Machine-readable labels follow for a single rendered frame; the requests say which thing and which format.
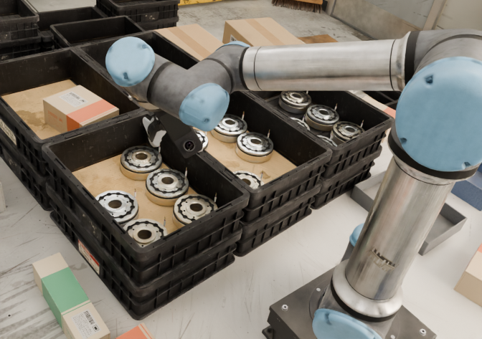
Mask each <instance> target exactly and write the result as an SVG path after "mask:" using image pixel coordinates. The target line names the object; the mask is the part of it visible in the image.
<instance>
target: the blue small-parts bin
mask: <svg viewBox="0 0 482 339"><path fill-rule="evenodd" d="M451 193H452V194H454V195H455V196H457V197H458V198H460V199H462V200H463V201H465V202H466V203H468V204H470V205H471V206H472V207H474V208H476V209H478V210H479V211H482V162H481V164H480V166H479V167H478V170H477V171H476V173H475V174H474V175H473V176H472V177H471V178H469V179H466V180H464V181H456V182H455V185H454V186H453V188H452V190H451Z"/></svg>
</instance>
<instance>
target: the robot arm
mask: <svg viewBox="0 0 482 339"><path fill-rule="evenodd" d="M105 64H106V68H107V70H108V72H109V74H110V75H111V76H112V78H113V80H114V82H115V83H116V84H118V85H120V86H121V87H122V88H123V89H124V90H125V91H126V92H127V93H128V94H129V96H128V99H129V100H133V99H134V100H135V101H136V102H137V103H138V104H139V105H140V106H141V107H143V108H144V109H146V110H147V111H148V112H149V114H150V116H151V117H153V118H152V119H151V121H150V120H148V119H147V118H146V117H144V118H143V125H144V127H145V129H146V132H147V133H148V140H149V142H150V144H151V145H152V146H153V147H159V146H160V142H161V141H162V137H163V136H164V135H165V134H166V133H168V135H169V137H170V139H171V140H172V141H173V143H174V145H175V146H176V147H177V149H178V150H179V152H180V154H181V155H182V156H183V157H184V158H189V157H191V156H192V155H194V154H195V153H197V152H199V151H200V150H201V149H202V148H203V145H202V141H201V140H200V138H199V136H198V135H197V133H196V132H195V130H194V129H193V127H195V128H197V129H199V130H202V131H204V132H208V131H211V130H213V129H214V128H216V127H217V125H218V124H219V122H220V120H221V119H222V118H223V117H224V115H225V113H226V111H227V108H228V105H229V101H230V96H229V95H230V94H231V93H232V92H234V91H302V90H399V91H401V92H402V94H401V95H400V98H399V100H398V103H397V109H396V113H395V119H394V122H393V124H392V127H391V130H390V132H389V135H388V137H387V145H388V148H389V150H390V151H391V153H392V155H393V156H392V158H391V161H390V162H389V165H388V167H387V170H386V172H385V175H384V178H383V179H382V182H381V184H380V187H379V189H378V192H377V195H376V196H375V198H374V201H373V204H372V206H371V209H370V210H369V213H368V215H367V218H366V220H365V222H364V223H362V224H360V225H358V226H356V227H355V229H354V230H353V232H352V234H351V235H350V237H349V243H348V246H347V248H346V251H345V252H344V255H343V257H342V259H341V261H340V263H339V264H338V265H337V266H336V268H335V270H334V273H333V274H332V277H331V280H330V282H329V284H328V285H327V286H326V288H325V289H324V290H323V292H322V294H321V298H320V300H319V303H318V309H317V310H316V311H315V313H314V316H315V317H314V319H313V323H312V327H313V332H314V334H315V336H316V337H317V338H318V339H385V336H386V335H387V333H388V331H389V329H390V327H391V324H392V321H393V320H394V317H395V316H396V314H397V312H398V310H399V309H400V307H401V305H402V302H403V296H404V295H403V290H402V282H403V279H404V278H405V275H406V274H407V272H408V270H409V268H410V266H411V264H412V263H413V261H414V259H415V257H416V255H417V253H418V252H419V250H420V247H421V246H422V244H423V242H424V241H425V238H426V236H427V235H428V233H429V231H430V229H431V227H432V225H433V224H434V222H435V220H436V218H437V216H438V214H439V213H440V210H441V209H442V207H443V205H444V203H445V201H446V199H447V197H448V195H449V194H450V192H451V190H452V188H453V186H454V185H455V182H456V181H464V180H466V179H469V178H471V177H472V176H473V175H474V174H475V173H476V171H477V170H478V167H479V166H480V164H481V162H482V31H478V30H475V29H436V30H425V31H412V32H408V33H407V34H406V35H405V36H404V37H403V38H401V39H387V40H372V41H358V42H330V43H316V44H289V45H274V46H260V47H251V46H250V45H248V44H245V43H244V42H240V41H234V42H230V43H228V44H224V45H222V46H221V47H219V48H218V49H216V50H215V51H214V52H213V53H212V54H210V55H209V56H208V57H206V58H204V59H203V60H202V61H200V62H198V63H197V64H195V65H194V66H193V67H191V68H189V69H188V70H186V69H184V68H183V67H180V66H178V65H176V64H174V63H173V62H170V61H168V60H167V59H165V58H163V57H161V56H159V55H157V54H155V53H154V52H153V50H152V48H151V47H150V46H149V45H148V44H147V43H145V42H144V41H143V40H142V39H139V38H136V37H125V38H122V39H119V40H118V41H117V42H115V43H114V44H113V45H112V46H111V47H110V48H109V50H108V53H107V55H106V58H105ZM192 126H193V127H192Z"/></svg>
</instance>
